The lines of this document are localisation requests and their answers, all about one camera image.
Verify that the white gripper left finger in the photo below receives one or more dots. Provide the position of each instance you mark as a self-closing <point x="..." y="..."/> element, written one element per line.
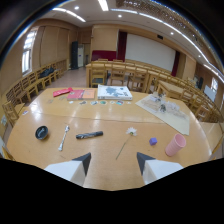
<point x="70" y="170"/>

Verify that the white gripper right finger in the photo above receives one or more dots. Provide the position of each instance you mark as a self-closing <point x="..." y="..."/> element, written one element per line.
<point x="154" y="169"/>

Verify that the small pale sticker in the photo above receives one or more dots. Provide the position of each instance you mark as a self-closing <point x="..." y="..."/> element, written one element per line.
<point x="71" y="102"/>

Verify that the grey animal sticker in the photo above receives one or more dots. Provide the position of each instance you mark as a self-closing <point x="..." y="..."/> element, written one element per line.
<point x="83" y="102"/>

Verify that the small card sticker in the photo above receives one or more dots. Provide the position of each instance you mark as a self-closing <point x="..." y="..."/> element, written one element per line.
<point x="25" y="112"/>

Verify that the green round sticker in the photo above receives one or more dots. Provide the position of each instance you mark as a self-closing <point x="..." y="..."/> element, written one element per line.
<point x="103" y="102"/>

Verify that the small purple cube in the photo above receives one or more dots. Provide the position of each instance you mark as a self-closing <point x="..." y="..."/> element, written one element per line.
<point x="153" y="141"/>

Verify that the pink plastic cup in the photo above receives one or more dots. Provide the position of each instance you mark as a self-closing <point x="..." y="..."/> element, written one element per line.
<point x="175" y="145"/>

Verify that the silver metal spoon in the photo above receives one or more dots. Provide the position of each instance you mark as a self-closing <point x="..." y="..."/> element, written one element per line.
<point x="63" y="138"/>

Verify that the black marker pen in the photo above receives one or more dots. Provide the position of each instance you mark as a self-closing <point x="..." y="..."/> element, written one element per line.
<point x="89" y="135"/>

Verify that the white daisy flower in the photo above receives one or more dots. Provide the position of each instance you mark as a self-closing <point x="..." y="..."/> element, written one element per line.
<point x="127" y="139"/>

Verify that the black round dish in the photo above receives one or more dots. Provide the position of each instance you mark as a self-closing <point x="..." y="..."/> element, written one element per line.
<point x="41" y="132"/>

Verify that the beige paper map sheet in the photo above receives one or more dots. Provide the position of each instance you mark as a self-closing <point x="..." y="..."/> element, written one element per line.
<point x="166" y="111"/>

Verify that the red booklet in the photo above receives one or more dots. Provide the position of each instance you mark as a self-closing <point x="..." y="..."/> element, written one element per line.
<point x="62" y="92"/>

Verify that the wooden chair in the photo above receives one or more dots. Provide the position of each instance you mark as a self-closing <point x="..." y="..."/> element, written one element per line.
<point x="117" y="74"/>
<point x="98" y="75"/>
<point x="137" y="79"/>

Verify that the black bag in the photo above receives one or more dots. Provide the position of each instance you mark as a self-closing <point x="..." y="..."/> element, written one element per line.
<point x="46" y="72"/>

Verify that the long wooden table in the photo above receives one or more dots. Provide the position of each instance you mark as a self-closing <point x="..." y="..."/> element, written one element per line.
<point x="126" y="71"/>

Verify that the white projection screen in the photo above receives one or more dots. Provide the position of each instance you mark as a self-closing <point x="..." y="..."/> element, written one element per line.
<point x="149" y="50"/>

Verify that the window with bright light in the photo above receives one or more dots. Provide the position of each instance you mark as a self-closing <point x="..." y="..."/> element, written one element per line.
<point x="28" y="51"/>

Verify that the dark red curtain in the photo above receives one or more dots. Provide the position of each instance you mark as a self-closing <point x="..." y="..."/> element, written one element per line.
<point x="121" y="45"/>

